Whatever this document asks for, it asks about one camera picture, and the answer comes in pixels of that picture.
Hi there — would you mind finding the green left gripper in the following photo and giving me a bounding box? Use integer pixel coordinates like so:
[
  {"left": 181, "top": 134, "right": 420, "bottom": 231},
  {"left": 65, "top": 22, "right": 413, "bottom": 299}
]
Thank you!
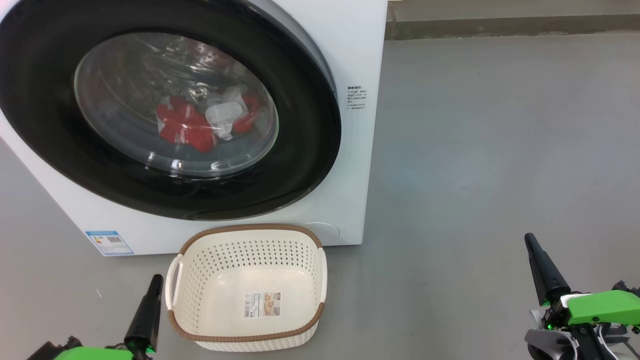
[{"left": 52, "top": 274, "right": 165, "bottom": 360}]

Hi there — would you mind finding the red garment with white trim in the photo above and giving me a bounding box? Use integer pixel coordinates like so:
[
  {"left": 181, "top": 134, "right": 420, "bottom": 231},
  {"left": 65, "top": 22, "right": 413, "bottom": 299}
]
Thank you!
[{"left": 156, "top": 92, "right": 261, "bottom": 153}]

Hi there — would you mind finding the blue energy label sticker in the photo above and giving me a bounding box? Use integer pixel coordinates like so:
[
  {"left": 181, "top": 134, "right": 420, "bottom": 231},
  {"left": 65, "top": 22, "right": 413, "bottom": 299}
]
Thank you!
[{"left": 84, "top": 230, "right": 135, "bottom": 257}]

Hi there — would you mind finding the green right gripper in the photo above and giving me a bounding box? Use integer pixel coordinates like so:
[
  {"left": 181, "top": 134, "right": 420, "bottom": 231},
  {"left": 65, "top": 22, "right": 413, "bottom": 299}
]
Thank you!
[{"left": 524, "top": 233, "right": 640, "bottom": 346}]

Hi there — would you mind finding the round drain filter cover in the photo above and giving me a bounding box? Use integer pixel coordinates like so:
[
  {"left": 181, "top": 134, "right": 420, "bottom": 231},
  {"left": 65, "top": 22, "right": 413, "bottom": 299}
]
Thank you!
[{"left": 299, "top": 222, "right": 341, "bottom": 242}]

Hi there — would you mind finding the white front-load washing machine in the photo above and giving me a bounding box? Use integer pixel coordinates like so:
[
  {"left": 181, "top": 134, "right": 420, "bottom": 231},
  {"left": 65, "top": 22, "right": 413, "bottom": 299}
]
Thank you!
[{"left": 0, "top": 0, "right": 389, "bottom": 257}]

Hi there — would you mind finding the cream perforated basket brown rim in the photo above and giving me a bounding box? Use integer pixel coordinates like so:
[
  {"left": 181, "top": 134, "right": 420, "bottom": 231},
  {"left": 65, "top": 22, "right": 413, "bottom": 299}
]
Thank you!
[{"left": 165, "top": 223, "right": 329, "bottom": 353}]

